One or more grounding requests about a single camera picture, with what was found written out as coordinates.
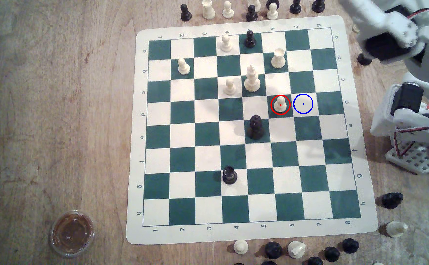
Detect green and white chess mat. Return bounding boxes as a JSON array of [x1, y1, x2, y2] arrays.
[[126, 15, 379, 245]]

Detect tall black chess queen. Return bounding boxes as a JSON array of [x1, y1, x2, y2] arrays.
[[247, 115, 265, 140]]

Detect tall white chess king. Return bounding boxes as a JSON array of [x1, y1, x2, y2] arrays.
[[244, 64, 261, 93]]

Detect white rook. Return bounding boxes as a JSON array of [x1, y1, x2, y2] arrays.
[[202, 0, 216, 20], [271, 49, 286, 69]]

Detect white knight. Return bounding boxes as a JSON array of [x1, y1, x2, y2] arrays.
[[287, 241, 306, 259]]

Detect black knight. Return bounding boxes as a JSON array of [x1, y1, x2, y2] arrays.
[[381, 192, 403, 210]]

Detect white grid base plate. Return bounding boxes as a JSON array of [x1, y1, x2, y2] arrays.
[[385, 141, 429, 174]]

